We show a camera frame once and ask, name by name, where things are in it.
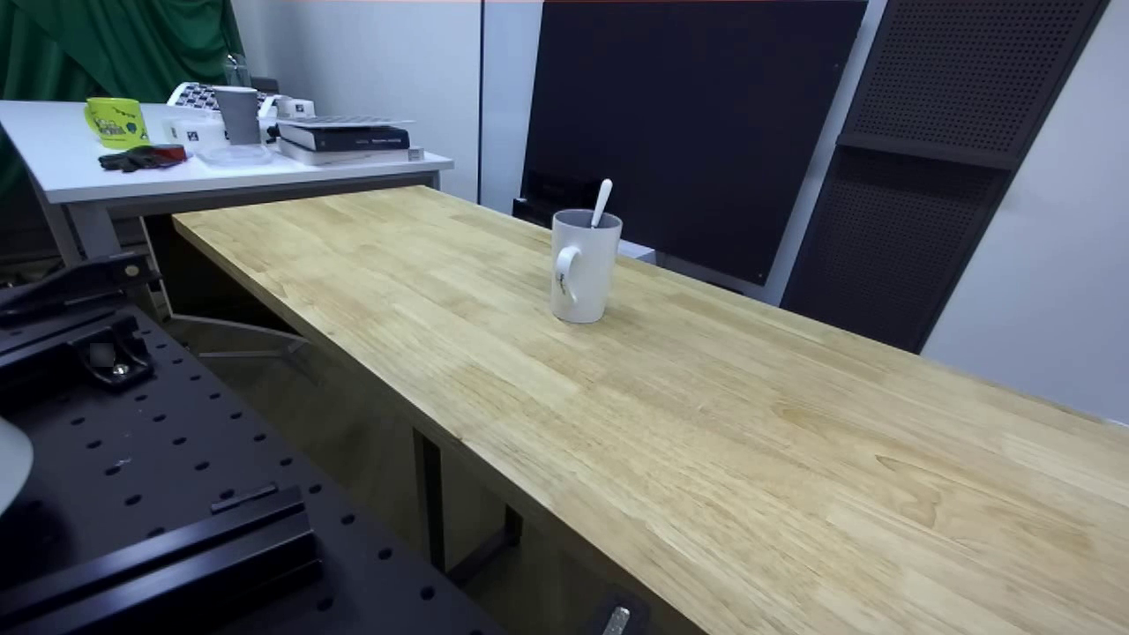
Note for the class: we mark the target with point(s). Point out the white spoon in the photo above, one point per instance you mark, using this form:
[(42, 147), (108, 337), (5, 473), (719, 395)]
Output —
[(606, 199)]

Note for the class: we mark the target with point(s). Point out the white ceramic mug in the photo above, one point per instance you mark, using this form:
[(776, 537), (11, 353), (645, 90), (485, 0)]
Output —
[(586, 284)]

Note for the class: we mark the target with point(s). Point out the white low shelf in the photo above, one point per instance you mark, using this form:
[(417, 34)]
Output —
[(637, 253)]

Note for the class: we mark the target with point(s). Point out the large black panel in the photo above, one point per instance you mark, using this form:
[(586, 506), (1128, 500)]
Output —
[(695, 127)]

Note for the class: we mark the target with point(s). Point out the black clamp silver tip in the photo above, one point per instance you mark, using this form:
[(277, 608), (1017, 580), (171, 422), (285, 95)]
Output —
[(615, 623)]

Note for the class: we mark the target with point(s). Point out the grey cup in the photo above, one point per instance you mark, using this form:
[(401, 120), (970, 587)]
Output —
[(239, 113)]

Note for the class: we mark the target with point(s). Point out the dark perforated panel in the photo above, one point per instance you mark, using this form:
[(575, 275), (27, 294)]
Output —
[(931, 176)]

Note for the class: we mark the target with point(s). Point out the white patterned box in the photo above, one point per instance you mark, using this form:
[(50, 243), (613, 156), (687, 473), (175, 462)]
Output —
[(197, 123)]

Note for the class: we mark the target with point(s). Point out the red and black gloves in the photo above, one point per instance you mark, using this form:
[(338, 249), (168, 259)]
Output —
[(145, 156)]

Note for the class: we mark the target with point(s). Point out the yellow green packet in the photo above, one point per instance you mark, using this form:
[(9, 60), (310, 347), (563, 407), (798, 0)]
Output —
[(115, 120)]

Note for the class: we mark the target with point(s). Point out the white desk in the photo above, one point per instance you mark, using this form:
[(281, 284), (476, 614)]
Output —
[(74, 152)]

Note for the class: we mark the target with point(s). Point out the green curtain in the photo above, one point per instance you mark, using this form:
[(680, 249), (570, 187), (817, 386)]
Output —
[(108, 47)]

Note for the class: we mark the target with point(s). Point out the white metal post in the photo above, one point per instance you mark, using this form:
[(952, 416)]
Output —
[(824, 152)]

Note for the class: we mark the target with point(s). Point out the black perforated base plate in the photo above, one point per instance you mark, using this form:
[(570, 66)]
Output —
[(179, 446)]

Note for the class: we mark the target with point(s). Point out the small black bolt bracket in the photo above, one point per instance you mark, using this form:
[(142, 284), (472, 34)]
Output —
[(115, 360)]

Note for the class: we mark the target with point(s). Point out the black mounting rail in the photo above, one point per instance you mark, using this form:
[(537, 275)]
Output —
[(154, 550)]

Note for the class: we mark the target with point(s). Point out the black cart frame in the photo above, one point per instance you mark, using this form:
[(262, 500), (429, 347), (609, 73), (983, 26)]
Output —
[(74, 288)]

